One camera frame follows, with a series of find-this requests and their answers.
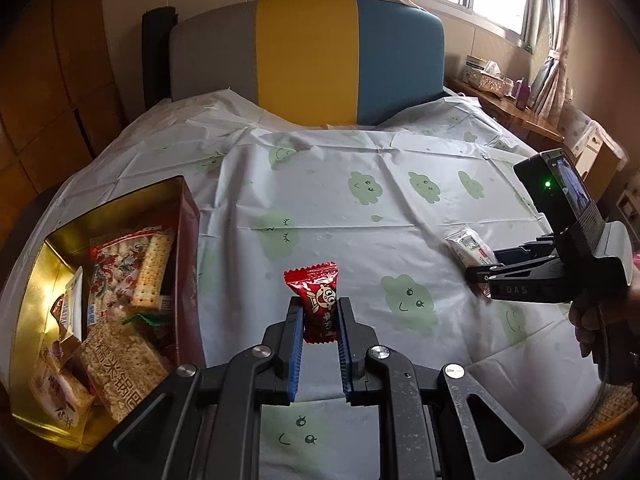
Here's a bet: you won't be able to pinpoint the large rice cracker bag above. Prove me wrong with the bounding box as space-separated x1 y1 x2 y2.
79 322 173 423

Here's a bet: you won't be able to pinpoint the long brown stick sachet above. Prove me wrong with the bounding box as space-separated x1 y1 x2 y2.
62 266 86 341

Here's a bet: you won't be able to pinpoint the person's right hand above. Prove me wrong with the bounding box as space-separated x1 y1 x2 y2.
567 305 607 359

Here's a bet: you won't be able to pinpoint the patterned tissue box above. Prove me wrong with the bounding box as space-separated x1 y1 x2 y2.
470 62 513 98

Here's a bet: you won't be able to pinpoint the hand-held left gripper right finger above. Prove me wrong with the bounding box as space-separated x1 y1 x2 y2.
337 298 571 480

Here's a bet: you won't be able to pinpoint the orange crumb cake packet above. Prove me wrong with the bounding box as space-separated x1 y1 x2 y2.
29 345 96 433

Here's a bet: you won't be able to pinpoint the grey yellow blue chair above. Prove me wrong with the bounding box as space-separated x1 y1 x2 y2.
169 0 446 127

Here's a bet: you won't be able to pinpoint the patterned side curtain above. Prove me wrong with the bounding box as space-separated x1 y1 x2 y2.
530 0 576 111

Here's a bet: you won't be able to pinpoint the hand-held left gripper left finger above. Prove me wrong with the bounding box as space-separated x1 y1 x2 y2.
75 297 305 480

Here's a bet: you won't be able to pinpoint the white and green box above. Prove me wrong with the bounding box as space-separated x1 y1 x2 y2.
465 55 488 83

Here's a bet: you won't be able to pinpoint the white dotted bag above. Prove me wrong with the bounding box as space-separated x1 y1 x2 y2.
560 105 601 158

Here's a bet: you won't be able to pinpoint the light wooden cabinet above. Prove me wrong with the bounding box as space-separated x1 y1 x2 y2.
575 132 628 186

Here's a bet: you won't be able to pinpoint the wooden wardrobe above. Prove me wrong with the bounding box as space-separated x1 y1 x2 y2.
0 0 146 211

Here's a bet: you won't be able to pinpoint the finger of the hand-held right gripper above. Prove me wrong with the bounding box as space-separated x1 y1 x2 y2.
465 257 561 284
495 236 556 263

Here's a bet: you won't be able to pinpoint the clear bag with colourful print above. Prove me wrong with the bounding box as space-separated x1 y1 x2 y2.
89 227 177 331

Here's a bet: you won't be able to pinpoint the woven rattan seat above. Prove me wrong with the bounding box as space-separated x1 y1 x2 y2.
555 385 636 480

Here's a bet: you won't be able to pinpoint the square cracker packet green ends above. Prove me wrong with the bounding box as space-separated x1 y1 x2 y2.
122 232 177 333

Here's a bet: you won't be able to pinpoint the wooden side desk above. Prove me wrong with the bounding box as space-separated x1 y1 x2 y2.
445 76 566 143

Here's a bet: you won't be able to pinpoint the small white packet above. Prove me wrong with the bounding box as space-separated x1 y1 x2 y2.
446 226 498 301

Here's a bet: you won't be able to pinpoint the small dark red candy packet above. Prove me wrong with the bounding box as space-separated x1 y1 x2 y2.
283 261 340 345

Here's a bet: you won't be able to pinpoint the gold tin box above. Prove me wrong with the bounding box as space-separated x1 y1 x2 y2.
9 176 208 453

